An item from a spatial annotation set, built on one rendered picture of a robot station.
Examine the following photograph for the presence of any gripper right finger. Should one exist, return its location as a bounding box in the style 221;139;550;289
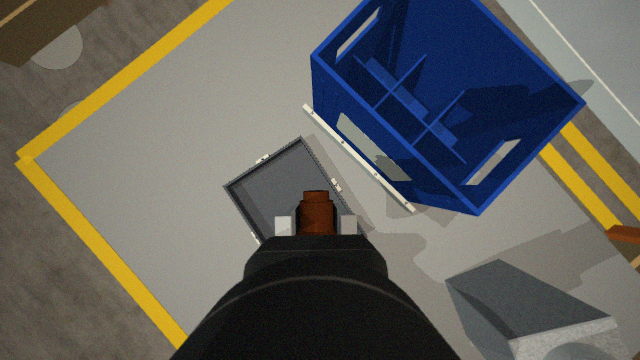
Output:
333;203;357;235

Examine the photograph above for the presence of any blue divided crate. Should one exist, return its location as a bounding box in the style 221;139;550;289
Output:
310;0;587;217

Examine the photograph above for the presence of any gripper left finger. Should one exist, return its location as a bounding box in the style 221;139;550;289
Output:
275;204;300;236

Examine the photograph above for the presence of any brown glass bottle with white label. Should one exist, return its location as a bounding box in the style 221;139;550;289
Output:
295;190;338;236

